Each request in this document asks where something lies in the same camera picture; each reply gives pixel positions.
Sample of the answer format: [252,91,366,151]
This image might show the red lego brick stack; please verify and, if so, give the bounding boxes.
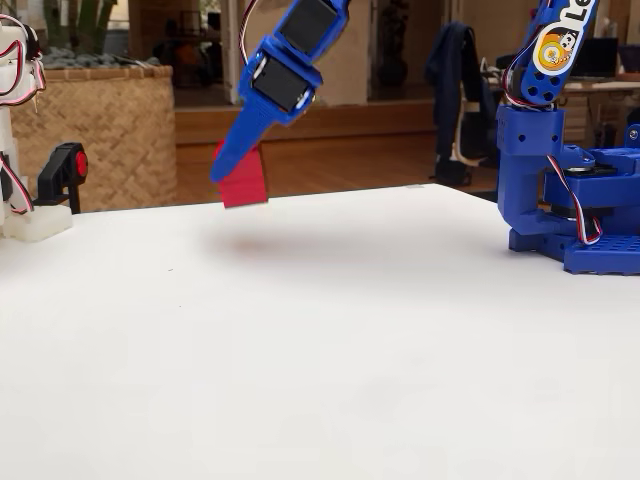
[213,139,269,209]

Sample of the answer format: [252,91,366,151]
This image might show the woven basket planter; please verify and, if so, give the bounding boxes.
[9,63,179,214]

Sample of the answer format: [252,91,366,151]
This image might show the dark blue hanging jacket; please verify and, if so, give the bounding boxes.
[425,21,501,169]

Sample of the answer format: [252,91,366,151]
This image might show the black clamp with red knob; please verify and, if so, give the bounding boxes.
[32,142,90,215]

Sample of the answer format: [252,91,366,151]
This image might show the green plant stems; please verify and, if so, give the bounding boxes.
[42,0,119,54]

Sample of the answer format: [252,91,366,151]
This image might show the dark computer monitor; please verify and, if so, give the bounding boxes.
[569,36,620,79]

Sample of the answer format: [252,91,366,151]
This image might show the red white black gripper cable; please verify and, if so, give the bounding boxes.
[241,0,262,67]

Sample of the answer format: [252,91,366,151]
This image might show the white arm servo cable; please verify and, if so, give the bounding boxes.
[0,14,47,108]

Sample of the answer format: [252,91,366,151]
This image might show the red white black base cable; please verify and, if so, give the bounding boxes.
[546,154,604,246]

